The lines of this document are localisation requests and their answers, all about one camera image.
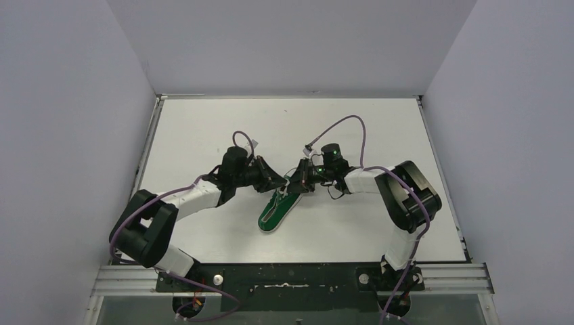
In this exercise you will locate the green canvas sneaker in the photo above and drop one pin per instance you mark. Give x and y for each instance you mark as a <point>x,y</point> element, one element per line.
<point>278,211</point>

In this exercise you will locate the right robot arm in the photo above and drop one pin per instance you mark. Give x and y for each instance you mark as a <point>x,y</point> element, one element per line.
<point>410,200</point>

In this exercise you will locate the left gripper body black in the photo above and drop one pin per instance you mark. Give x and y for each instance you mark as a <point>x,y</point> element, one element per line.
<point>254,175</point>

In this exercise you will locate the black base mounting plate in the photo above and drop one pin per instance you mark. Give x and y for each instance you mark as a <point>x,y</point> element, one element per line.
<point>307,286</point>

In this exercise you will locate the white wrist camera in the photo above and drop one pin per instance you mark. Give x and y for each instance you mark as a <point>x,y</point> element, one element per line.
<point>310,152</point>
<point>252,145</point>

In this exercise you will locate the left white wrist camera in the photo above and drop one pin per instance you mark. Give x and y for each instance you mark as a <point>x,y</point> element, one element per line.
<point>252,145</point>

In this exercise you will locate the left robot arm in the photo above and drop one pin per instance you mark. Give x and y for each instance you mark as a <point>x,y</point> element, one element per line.
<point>143,231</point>

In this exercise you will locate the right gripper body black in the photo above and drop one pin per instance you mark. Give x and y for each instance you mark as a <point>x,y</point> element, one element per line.
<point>303,175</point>

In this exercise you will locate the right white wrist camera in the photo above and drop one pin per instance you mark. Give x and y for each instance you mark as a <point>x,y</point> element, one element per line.
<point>310,152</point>

